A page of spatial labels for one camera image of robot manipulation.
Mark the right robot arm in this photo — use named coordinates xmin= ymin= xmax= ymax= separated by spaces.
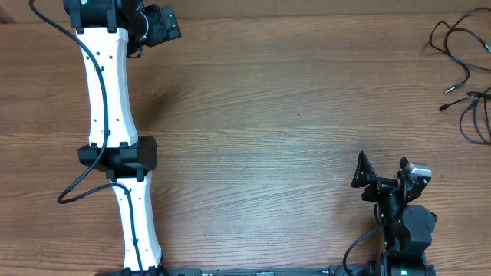
xmin=342 ymin=151 xmax=437 ymax=276

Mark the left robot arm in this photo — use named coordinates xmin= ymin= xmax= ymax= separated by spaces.
xmin=64 ymin=0 xmax=181 ymax=275

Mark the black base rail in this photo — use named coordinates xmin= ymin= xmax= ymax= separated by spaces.
xmin=95 ymin=264 xmax=437 ymax=276

